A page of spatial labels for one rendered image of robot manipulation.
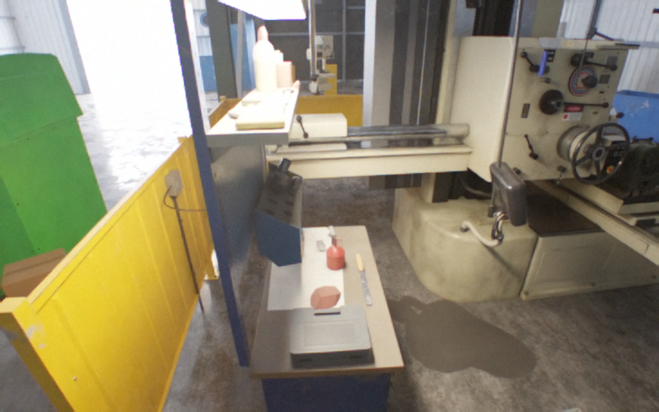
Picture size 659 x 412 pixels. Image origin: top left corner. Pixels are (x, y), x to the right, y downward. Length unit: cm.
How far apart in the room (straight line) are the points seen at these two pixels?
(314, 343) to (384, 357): 24
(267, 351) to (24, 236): 259
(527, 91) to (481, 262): 123
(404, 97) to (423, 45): 38
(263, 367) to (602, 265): 292
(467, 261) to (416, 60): 151
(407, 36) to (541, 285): 220
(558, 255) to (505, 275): 44
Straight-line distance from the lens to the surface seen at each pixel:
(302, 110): 431
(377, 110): 260
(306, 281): 149
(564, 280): 334
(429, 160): 241
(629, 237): 308
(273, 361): 122
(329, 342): 116
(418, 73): 265
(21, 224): 342
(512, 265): 290
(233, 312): 104
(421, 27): 264
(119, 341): 178
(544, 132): 242
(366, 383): 136
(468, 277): 279
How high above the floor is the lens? 190
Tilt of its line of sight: 27 degrees down
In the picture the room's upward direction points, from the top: 1 degrees counter-clockwise
